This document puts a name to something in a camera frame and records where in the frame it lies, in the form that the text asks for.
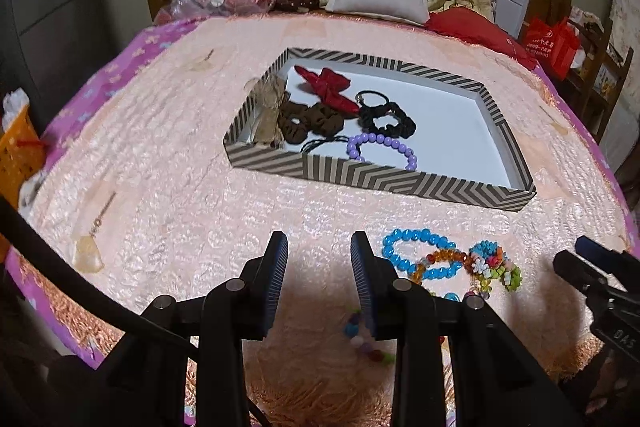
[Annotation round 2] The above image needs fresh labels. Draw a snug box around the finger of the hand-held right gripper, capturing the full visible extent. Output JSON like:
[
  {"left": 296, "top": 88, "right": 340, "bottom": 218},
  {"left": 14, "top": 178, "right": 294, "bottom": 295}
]
[
  {"left": 574, "top": 234, "right": 640, "bottom": 293},
  {"left": 552, "top": 249, "right": 632, "bottom": 304}
]

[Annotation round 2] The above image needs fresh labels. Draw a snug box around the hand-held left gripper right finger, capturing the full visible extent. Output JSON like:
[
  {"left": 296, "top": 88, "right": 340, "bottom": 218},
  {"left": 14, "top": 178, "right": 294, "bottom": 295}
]
[{"left": 350, "top": 231, "right": 586, "bottom": 427}]

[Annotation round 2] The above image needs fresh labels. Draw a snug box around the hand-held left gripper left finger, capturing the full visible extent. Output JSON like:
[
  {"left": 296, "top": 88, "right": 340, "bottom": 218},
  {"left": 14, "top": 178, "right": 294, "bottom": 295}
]
[{"left": 50, "top": 231, "right": 290, "bottom": 427}]

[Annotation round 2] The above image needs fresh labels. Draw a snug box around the multicolour pompom bracelet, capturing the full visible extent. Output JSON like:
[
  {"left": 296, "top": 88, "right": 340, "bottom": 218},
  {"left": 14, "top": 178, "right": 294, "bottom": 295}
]
[{"left": 342, "top": 307, "right": 396, "bottom": 364}]

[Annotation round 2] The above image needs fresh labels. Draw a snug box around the amber and blue bead bracelet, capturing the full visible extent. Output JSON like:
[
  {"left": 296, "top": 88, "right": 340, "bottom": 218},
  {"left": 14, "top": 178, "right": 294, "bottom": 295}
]
[{"left": 410, "top": 248, "right": 468, "bottom": 283}]

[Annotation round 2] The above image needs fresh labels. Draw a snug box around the multicolour flower bracelet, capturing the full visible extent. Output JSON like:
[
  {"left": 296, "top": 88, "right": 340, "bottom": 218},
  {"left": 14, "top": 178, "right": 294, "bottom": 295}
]
[{"left": 465, "top": 241, "right": 522, "bottom": 293}]

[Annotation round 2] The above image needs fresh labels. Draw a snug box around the striped cardboard box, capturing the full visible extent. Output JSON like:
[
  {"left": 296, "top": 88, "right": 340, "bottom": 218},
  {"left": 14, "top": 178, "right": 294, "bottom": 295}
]
[{"left": 223, "top": 48, "right": 537, "bottom": 212}]

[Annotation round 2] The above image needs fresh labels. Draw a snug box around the purple bead bracelet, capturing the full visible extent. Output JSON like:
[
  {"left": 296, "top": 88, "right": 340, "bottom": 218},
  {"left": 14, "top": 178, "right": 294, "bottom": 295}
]
[{"left": 346, "top": 132, "right": 418, "bottom": 172}]

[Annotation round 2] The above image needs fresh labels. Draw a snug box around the black hair cord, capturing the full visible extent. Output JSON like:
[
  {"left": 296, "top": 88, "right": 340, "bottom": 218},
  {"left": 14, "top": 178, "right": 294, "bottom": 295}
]
[{"left": 300, "top": 134, "right": 356, "bottom": 154}]

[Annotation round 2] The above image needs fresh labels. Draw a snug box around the brown scrunchie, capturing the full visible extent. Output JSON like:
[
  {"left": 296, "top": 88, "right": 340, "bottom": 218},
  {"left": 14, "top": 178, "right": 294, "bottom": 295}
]
[{"left": 277, "top": 99, "right": 346, "bottom": 145}]

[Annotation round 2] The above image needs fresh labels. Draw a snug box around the black scrunchie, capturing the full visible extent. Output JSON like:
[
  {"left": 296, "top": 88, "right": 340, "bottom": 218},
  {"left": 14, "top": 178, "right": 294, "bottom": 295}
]
[{"left": 357, "top": 102, "right": 417, "bottom": 138}]

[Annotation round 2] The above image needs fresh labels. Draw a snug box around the beige bow hair clip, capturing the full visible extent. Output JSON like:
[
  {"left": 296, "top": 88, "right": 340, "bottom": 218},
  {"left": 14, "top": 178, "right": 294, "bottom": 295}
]
[{"left": 248, "top": 74, "right": 291, "bottom": 150}]

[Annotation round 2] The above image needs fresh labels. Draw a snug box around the thin black hair tie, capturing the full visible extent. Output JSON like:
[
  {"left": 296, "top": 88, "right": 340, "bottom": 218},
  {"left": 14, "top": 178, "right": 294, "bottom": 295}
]
[{"left": 355, "top": 89, "right": 393, "bottom": 108}]

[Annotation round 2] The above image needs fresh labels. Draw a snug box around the red bow hair tie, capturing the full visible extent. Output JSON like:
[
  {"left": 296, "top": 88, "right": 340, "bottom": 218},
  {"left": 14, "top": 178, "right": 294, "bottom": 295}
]
[{"left": 292, "top": 66, "right": 362, "bottom": 114}]

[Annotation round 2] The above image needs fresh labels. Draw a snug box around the person's right hand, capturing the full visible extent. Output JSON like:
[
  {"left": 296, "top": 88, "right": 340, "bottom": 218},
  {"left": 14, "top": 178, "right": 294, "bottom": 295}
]
[{"left": 575, "top": 352, "right": 640, "bottom": 414}]

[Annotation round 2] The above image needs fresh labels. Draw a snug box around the wooden shelf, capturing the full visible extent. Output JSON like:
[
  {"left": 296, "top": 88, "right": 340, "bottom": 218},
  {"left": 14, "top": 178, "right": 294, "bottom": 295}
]
[{"left": 565, "top": 14, "right": 635, "bottom": 145}]

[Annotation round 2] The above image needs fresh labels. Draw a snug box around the pink quilted bedspread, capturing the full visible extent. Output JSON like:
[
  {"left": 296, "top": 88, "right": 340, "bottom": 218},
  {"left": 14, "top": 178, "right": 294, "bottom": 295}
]
[{"left": 20, "top": 9, "right": 636, "bottom": 427}]

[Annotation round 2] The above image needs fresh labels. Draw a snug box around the red shopping bag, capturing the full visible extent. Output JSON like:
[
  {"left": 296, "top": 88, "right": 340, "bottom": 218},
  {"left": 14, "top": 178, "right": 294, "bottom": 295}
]
[{"left": 522, "top": 17, "right": 581, "bottom": 80}]

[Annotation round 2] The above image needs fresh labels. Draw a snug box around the red pillow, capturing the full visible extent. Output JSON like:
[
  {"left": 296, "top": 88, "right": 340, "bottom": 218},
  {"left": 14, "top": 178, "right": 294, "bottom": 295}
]
[{"left": 425, "top": 7, "right": 538, "bottom": 70}]

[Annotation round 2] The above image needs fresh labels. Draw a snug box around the orange plastic basket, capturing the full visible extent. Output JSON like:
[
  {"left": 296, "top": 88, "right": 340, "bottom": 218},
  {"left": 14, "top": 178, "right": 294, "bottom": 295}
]
[{"left": 0, "top": 104, "right": 48, "bottom": 198}]

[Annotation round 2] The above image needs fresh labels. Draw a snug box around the white tissue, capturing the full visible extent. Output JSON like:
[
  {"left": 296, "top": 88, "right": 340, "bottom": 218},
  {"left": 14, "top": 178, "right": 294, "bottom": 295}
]
[{"left": 2, "top": 91, "right": 28, "bottom": 128}]

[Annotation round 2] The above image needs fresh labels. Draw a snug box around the grey wardrobe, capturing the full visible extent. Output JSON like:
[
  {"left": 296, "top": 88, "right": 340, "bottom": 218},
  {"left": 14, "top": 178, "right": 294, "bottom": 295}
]
[{"left": 0, "top": 0, "right": 151, "bottom": 142}]

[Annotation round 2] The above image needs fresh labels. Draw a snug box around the black cable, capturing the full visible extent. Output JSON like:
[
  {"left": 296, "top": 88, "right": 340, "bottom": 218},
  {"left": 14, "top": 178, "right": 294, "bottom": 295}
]
[{"left": 0, "top": 199, "right": 271, "bottom": 427}]

